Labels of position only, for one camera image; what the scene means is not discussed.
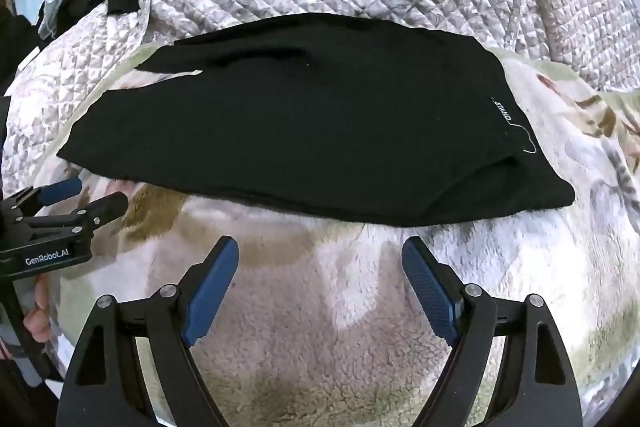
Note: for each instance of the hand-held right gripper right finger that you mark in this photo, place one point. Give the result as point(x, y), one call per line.
point(430, 292)

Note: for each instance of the person's left hand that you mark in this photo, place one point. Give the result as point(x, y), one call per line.
point(36, 312)

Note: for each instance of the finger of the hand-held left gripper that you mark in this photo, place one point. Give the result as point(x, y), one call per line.
point(107, 205)
point(62, 190)

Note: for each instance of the floral fleece blanket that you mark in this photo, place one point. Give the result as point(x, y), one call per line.
point(310, 307)

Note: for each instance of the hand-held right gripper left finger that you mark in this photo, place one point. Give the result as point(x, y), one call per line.
point(210, 297)

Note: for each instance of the light blue cloth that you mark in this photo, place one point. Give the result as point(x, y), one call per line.
point(60, 2)

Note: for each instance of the black pants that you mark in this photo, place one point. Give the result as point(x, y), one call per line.
point(300, 117)

